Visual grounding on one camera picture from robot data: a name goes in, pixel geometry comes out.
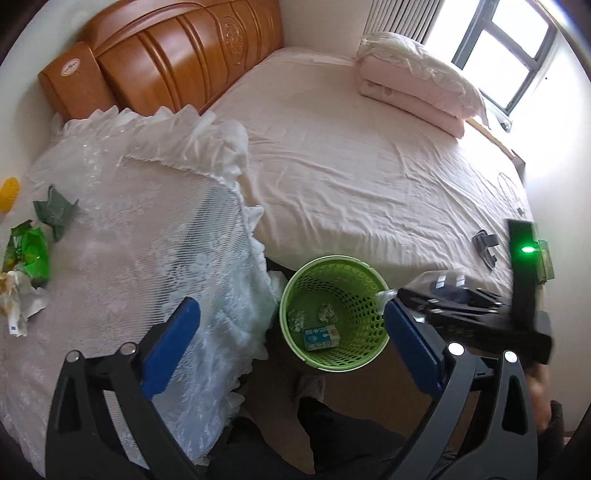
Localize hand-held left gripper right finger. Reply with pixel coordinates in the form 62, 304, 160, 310
385, 300, 539, 480

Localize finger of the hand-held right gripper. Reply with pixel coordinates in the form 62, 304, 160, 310
464, 287, 505, 311
398, 287, 466, 324

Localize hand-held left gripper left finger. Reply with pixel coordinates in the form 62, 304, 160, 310
45, 296, 201, 480

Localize clear plastic wrapper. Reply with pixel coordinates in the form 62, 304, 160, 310
378, 271, 468, 311

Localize green plastic waste basket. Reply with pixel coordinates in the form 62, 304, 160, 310
279, 255, 393, 374

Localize dark green plastic bag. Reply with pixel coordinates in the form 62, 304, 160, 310
32, 185, 80, 243

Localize person's right hand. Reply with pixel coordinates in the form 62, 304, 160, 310
526, 364, 556, 431

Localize grey plastic clip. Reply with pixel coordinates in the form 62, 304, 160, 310
472, 229, 499, 271

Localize small blue and white box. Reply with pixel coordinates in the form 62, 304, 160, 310
303, 325, 341, 352

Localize person's right leg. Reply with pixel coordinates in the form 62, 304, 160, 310
297, 396, 416, 476

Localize person's leg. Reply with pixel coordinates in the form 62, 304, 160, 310
194, 413, 301, 480
297, 396, 416, 476

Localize white slipper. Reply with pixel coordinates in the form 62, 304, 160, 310
294, 373, 329, 401

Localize white lace cloth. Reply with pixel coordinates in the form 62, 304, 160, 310
0, 105, 288, 468

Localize person's left leg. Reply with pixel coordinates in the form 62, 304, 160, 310
194, 413, 301, 480

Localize crumpled white tissue paper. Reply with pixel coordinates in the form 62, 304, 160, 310
0, 270, 49, 341

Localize bright green snack packet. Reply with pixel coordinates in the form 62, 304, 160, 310
2, 220, 51, 285

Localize bed with pink sheet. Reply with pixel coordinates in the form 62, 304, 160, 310
202, 46, 555, 416

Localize folded pink quilt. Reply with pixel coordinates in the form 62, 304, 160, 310
355, 59, 467, 139

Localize yellow plastic object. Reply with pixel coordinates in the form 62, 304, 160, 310
0, 178, 22, 216

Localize white frilled pillow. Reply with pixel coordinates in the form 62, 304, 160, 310
357, 31, 488, 126

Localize window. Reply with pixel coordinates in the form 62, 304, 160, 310
451, 0, 556, 116

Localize white radiator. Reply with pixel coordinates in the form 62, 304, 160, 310
364, 0, 441, 43

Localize wooden headboard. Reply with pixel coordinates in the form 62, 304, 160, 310
38, 0, 283, 121

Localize thin cable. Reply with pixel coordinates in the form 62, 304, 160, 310
495, 170, 528, 219

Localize wooden bed rail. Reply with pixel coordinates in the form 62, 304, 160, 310
464, 117, 527, 177

